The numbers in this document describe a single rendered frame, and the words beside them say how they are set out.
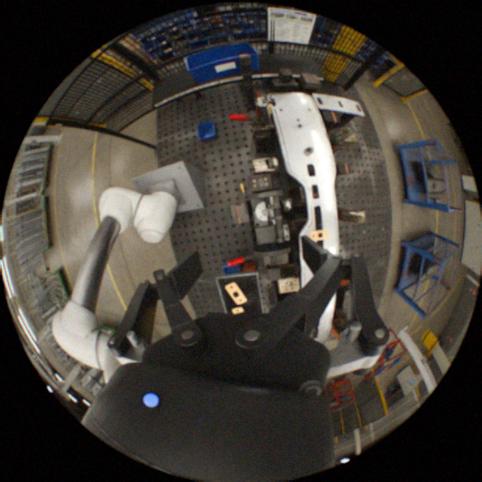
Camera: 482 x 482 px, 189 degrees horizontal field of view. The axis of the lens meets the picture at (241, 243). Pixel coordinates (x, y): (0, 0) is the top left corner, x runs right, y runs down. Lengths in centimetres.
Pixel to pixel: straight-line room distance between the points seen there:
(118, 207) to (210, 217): 55
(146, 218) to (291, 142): 66
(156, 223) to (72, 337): 56
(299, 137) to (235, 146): 42
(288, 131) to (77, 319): 95
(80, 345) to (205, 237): 89
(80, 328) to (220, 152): 104
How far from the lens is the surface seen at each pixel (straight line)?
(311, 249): 16
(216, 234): 99
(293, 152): 69
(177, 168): 79
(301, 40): 103
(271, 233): 50
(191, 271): 19
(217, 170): 99
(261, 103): 52
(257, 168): 58
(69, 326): 53
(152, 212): 73
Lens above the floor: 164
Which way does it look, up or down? 74 degrees down
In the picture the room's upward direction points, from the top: 159 degrees counter-clockwise
